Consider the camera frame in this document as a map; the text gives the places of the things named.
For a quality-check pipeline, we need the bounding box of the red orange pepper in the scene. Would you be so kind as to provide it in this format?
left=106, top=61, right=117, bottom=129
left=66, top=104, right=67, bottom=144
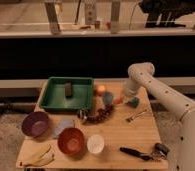
left=114, top=97, right=124, bottom=105

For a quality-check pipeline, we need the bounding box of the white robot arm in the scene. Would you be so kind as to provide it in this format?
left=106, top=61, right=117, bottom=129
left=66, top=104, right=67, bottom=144
left=123, top=62, right=195, bottom=171

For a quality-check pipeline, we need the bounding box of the green sponge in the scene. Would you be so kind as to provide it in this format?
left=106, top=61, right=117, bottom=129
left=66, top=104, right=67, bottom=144
left=129, top=97, right=140, bottom=108

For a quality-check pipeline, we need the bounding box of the blue grey cup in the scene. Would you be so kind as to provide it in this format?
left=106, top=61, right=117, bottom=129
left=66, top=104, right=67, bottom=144
left=102, top=92, right=114, bottom=105

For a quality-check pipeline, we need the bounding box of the orange fruit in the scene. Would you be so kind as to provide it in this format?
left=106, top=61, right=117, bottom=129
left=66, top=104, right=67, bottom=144
left=95, top=85, right=106, bottom=96

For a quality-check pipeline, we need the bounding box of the metal fork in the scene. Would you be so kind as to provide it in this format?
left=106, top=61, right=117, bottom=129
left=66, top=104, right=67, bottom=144
left=125, top=110, right=147, bottom=122

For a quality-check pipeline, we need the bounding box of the dark grape bunch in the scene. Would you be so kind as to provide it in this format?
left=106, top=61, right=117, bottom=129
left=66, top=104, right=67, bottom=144
left=87, top=105, right=114, bottom=123

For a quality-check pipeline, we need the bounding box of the dark block in tray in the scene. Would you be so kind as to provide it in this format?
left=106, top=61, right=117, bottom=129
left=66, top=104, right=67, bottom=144
left=65, top=83, right=72, bottom=97

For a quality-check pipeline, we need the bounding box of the white cup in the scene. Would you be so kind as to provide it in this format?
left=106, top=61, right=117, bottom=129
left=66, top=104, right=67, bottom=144
left=87, top=134, right=105, bottom=155

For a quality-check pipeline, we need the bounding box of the green plastic tray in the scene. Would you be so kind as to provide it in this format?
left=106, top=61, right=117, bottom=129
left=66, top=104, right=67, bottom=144
left=39, top=77, right=94, bottom=111

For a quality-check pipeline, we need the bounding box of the dark brush head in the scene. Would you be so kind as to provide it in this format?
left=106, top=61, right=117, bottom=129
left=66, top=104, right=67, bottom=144
left=154, top=143, right=170, bottom=159

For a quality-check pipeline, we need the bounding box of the red orange bowl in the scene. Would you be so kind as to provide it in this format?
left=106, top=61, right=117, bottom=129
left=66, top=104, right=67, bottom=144
left=57, top=127, right=84, bottom=156

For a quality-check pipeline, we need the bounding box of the purple bowl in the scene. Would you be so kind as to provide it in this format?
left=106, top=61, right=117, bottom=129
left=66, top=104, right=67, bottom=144
left=21, top=111, right=49, bottom=138

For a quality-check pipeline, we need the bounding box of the yellow banana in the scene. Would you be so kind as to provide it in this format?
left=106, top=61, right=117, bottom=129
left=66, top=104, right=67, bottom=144
left=20, top=144, right=54, bottom=167

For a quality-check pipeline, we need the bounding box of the black handled tool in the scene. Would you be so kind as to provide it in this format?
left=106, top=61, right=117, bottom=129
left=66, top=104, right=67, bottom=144
left=119, top=147, right=152, bottom=161

